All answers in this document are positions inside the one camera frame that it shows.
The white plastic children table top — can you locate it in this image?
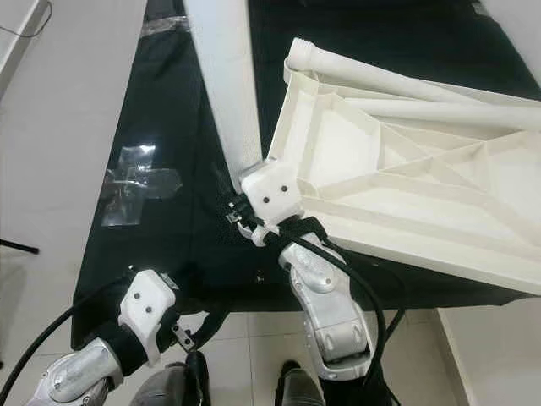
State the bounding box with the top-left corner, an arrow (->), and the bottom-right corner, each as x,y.
249,38 -> 541,297

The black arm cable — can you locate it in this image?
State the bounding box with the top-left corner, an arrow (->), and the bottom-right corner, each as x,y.
0,271 -> 136,406
262,222 -> 407,406

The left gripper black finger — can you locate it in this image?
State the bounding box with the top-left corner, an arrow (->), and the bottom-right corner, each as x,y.
197,309 -> 231,346

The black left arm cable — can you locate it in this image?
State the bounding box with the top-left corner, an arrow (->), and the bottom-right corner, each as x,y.
0,271 -> 136,406

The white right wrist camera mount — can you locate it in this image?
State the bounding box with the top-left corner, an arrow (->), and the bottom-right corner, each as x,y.
238,158 -> 305,246

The black tripod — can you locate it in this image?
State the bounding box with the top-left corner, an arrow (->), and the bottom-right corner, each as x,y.
0,240 -> 40,255

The thin black floor cable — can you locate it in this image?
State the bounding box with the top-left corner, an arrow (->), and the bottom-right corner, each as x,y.
0,0 -> 52,39

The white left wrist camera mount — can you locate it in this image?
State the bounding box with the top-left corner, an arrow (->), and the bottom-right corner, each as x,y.
118,269 -> 178,365

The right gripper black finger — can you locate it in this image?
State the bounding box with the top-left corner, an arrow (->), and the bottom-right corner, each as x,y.
210,165 -> 242,208

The black tablecloth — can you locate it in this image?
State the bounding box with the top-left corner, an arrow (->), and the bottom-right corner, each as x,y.
72,0 -> 541,348

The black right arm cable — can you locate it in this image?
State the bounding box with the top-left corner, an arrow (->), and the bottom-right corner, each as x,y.
262,222 -> 407,406

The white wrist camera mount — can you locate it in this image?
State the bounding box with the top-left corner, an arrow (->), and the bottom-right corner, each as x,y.
118,269 -> 178,365
238,158 -> 305,246

